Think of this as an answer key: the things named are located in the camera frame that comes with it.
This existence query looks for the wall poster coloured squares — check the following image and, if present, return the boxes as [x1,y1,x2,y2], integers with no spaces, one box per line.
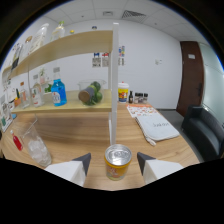
[118,45,126,66]

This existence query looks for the lime jar with cork lid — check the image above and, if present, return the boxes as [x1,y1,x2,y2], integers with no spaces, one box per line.
[78,79,107,107]

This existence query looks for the orange printed leaflet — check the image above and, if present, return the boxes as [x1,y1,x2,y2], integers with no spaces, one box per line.
[126,103,158,118]

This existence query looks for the brown door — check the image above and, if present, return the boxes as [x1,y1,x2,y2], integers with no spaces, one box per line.
[175,40,205,118]

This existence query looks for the black sofa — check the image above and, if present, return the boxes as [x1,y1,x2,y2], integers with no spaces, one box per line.
[181,105,224,163]

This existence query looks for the wall poster red print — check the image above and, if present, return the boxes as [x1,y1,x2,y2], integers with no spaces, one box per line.
[101,51,110,68]

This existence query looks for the orange-cap clear small bottle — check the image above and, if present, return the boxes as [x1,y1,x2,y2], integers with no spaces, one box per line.
[19,81,30,109]

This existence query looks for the wall poster blue figure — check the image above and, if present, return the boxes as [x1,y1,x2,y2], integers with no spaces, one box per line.
[92,51,101,68]

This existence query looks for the two-tier wooden shelf rack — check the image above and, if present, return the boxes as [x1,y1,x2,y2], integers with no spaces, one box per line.
[2,22,120,146]

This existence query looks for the clear bottle red label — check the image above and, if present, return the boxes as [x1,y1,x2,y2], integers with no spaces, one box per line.
[30,73,45,108]

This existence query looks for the green-cap clear small bottle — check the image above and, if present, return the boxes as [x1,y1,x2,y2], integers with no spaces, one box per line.
[50,20,66,43]

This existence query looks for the white fabric pouch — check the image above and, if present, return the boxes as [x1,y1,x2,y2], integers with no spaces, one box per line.
[135,113,181,147]

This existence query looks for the clear glass with ice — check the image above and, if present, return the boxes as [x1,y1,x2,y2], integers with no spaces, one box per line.
[20,120,53,168]

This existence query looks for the blue liquid bottle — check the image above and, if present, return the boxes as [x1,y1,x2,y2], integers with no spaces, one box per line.
[50,66,68,107]

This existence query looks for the orange soda can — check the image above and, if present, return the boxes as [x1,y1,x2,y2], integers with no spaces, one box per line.
[104,143,133,182]

